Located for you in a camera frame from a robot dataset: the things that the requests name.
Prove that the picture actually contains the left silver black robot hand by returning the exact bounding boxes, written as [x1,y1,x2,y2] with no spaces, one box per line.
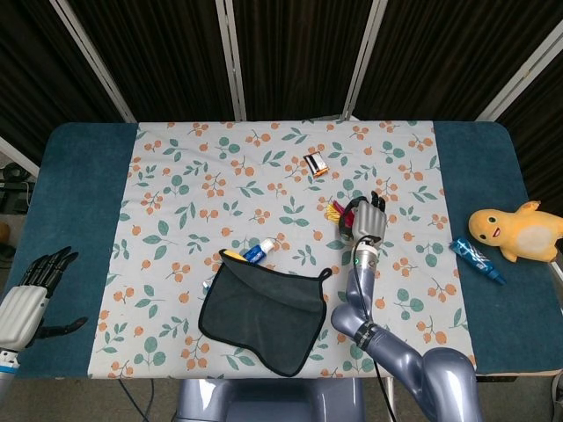
[0,246,89,353]

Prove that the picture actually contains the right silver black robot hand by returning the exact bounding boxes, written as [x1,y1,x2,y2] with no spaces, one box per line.
[337,190,391,247]

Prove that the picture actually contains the colourful feathered toy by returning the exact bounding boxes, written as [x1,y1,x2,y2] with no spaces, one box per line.
[325,200,360,241]

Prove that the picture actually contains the orange fruit leaf tablecloth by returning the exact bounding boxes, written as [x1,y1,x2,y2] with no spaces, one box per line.
[86,119,479,380]

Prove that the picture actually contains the white blue toothpaste tube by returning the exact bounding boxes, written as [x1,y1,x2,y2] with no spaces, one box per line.
[201,238,276,291]

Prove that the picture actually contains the dark blue tube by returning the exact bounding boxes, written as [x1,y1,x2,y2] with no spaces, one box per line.
[449,237,507,286]

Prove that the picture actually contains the dark background equipment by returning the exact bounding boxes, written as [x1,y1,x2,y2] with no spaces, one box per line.
[0,161,37,213]

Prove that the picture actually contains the blue table cover cloth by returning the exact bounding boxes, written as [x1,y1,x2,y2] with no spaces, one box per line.
[9,120,563,382]

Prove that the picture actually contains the dark grey black-edged towel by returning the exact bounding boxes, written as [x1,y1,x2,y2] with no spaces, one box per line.
[198,248,333,378]

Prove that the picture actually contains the yellow plush toy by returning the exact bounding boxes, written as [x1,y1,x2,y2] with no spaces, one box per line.
[467,200,563,264]

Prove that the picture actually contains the dark folding screen white frames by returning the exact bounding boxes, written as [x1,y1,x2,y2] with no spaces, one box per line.
[0,0,563,203]

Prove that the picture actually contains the grey-blue robot torso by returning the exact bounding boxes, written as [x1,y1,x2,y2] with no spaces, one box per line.
[175,376,366,422]

